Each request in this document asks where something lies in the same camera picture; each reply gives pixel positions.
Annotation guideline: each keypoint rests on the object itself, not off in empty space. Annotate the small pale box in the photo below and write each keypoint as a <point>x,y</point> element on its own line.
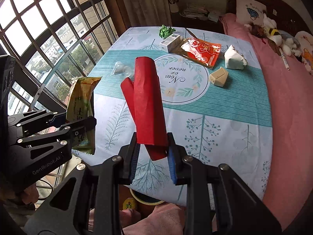
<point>214,16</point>

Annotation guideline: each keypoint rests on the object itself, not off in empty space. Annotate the white printed pillow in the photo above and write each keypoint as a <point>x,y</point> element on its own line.
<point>250,7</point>

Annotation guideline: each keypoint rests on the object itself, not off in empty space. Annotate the beige small carton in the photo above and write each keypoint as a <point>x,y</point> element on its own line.
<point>219,77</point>

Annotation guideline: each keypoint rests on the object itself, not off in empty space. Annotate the small white box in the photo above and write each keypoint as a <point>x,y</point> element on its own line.
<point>170,42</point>

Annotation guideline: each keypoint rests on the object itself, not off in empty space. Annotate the tree print tablecloth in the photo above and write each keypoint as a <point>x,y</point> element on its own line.
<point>220,132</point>

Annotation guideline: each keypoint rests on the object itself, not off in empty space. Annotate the orange red foil wrapper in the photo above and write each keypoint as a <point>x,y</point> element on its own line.
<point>203,51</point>

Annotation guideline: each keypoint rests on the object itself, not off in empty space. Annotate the yellow knitted slipper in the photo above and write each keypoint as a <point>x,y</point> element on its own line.
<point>129,203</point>

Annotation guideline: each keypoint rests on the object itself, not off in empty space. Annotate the blue trash bin cream rim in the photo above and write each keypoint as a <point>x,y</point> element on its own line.
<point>146,198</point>

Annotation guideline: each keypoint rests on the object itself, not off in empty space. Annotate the beige curtain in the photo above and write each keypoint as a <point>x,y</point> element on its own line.
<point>146,2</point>

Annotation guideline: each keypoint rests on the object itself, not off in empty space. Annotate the pink pants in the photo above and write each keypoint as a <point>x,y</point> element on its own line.
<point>161,220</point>

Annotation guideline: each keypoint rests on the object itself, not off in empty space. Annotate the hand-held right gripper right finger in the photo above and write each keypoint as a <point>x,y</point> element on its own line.
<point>172,166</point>

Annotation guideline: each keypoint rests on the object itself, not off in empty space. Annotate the clear crushed plastic bottle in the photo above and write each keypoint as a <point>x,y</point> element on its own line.
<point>123,69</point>

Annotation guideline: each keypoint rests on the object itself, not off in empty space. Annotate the brown plush toy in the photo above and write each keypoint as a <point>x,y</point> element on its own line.
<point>258,30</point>

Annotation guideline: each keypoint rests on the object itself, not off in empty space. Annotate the stack of books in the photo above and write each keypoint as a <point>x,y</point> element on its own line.
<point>194,11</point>

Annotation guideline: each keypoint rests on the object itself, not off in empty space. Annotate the butterfly print pillow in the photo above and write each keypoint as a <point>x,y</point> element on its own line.
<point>305,51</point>

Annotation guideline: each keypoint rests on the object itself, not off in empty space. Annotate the white marker pen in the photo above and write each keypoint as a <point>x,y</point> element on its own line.
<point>284,58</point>

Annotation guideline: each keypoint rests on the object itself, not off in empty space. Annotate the green paper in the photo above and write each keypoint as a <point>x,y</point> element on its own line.
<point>166,31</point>

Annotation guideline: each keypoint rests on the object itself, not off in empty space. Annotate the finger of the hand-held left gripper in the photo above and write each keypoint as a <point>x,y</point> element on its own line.
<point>36,118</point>
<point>80,126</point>

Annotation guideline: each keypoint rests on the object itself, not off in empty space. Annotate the dark wooden headboard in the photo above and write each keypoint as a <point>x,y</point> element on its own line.
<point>283,7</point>

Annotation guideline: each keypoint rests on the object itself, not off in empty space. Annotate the person's left hand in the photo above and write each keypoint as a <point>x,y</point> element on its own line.
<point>28,194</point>

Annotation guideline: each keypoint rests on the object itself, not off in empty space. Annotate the white paper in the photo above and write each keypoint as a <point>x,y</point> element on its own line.
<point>234,58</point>

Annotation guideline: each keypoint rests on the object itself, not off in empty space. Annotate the white plush toy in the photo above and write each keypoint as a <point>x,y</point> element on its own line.
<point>291,45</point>

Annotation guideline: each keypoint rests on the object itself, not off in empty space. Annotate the bee plush toy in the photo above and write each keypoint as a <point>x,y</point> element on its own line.
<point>273,34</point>

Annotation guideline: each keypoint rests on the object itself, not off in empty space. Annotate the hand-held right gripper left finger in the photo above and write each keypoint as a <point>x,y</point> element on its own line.
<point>134,161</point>

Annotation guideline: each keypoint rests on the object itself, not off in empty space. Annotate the green yellow snack packet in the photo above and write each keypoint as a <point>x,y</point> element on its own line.
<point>78,98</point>

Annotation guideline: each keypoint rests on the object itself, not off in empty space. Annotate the dark wooden nightstand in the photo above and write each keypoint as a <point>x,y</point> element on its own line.
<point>193,24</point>

